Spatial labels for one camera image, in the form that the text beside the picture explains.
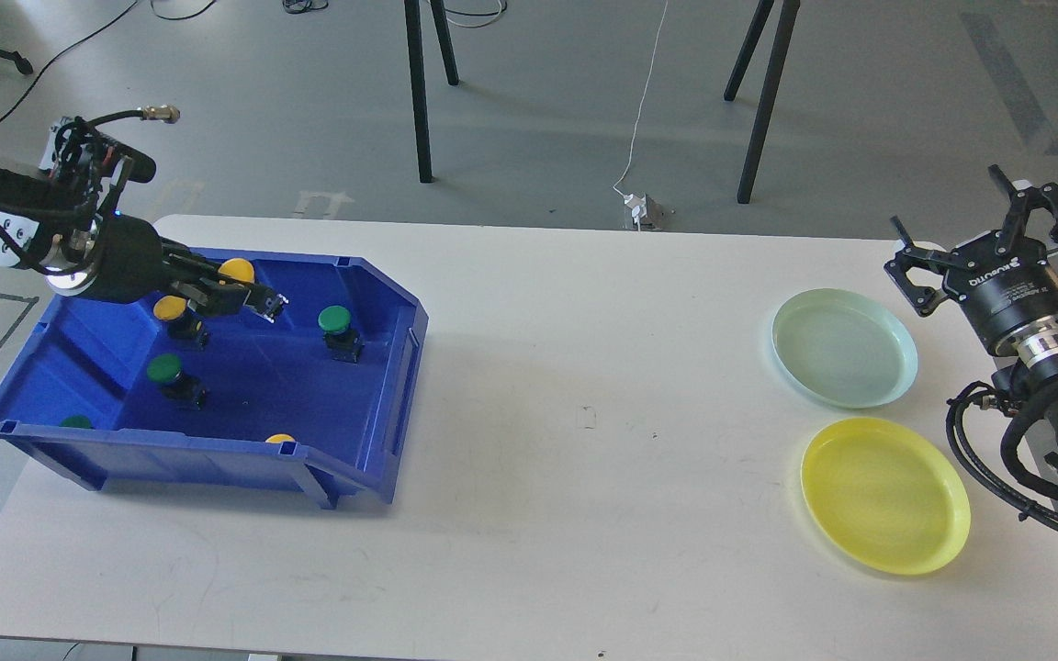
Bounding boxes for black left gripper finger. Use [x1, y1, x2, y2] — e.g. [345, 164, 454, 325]
[182, 279, 282, 323]
[163, 246, 289, 318]

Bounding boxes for black tripod legs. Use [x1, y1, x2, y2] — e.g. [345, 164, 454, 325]
[723, 1, 801, 205]
[402, 1, 459, 184]

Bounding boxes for black floor cable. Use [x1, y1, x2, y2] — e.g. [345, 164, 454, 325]
[0, 0, 218, 146]

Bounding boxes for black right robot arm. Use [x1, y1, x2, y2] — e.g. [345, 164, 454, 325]
[884, 164, 1058, 532]

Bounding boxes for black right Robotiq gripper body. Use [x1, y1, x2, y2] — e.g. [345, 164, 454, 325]
[946, 234, 1058, 357]

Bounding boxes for yellow plate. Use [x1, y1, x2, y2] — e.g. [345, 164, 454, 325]
[799, 417, 973, 577]

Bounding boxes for white power adapter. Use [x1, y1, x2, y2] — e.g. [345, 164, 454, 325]
[623, 194, 670, 231]

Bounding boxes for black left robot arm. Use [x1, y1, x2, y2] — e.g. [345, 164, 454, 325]
[0, 105, 288, 322]

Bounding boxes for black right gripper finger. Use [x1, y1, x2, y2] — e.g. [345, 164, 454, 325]
[988, 164, 1058, 267]
[884, 217, 971, 319]

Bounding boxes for white cable on floor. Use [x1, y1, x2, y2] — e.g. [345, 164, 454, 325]
[613, 0, 670, 197]

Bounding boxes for black tripod legs left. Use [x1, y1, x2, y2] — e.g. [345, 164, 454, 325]
[402, 1, 459, 184]

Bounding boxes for blue plastic bin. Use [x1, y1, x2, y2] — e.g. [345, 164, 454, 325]
[0, 252, 428, 510]

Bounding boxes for green push button corner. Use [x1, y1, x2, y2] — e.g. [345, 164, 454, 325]
[60, 414, 94, 430]

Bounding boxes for pale green plate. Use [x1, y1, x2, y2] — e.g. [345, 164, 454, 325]
[769, 288, 919, 409]

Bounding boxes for yellow push button back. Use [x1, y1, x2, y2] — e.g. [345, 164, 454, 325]
[152, 296, 209, 350]

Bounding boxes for yellow push button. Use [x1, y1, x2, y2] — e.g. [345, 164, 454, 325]
[152, 296, 209, 350]
[217, 258, 256, 284]

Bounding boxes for black tripod legs right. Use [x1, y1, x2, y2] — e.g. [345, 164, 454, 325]
[723, 1, 801, 205]

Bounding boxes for green push button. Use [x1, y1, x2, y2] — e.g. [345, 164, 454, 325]
[318, 305, 364, 364]
[144, 353, 208, 410]

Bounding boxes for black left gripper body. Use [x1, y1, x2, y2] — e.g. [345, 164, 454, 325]
[51, 215, 174, 304]

